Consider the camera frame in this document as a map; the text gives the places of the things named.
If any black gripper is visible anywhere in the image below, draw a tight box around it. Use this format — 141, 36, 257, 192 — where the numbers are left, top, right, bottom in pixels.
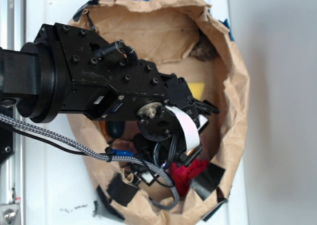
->
125, 100, 219, 169

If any red paper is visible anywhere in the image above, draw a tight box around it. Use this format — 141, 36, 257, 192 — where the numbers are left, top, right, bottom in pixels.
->
169, 159, 209, 197

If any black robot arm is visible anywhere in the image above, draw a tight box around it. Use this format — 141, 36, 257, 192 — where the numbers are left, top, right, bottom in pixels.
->
0, 23, 219, 169

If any dark green oblong block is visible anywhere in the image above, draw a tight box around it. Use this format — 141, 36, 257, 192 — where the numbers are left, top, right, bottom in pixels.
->
106, 121, 125, 139

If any yellow sponge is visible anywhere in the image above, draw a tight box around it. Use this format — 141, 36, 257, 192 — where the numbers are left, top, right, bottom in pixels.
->
188, 82, 205, 100

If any brown rock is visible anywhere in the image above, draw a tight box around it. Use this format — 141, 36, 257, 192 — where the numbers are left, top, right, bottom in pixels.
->
190, 34, 218, 61

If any brown paper bag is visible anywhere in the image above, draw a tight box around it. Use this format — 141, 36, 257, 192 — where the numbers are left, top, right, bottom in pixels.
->
70, 0, 250, 225

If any white ribbon cable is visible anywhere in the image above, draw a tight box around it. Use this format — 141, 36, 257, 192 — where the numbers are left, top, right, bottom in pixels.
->
165, 105, 200, 151

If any grey braided cable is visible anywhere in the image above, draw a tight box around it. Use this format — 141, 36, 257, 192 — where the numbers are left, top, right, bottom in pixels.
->
0, 113, 180, 208

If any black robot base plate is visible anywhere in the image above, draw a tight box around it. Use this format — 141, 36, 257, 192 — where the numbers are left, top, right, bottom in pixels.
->
0, 121, 14, 166

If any aluminium frame rail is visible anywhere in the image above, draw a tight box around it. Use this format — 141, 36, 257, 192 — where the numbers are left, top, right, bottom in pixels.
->
0, 0, 25, 225

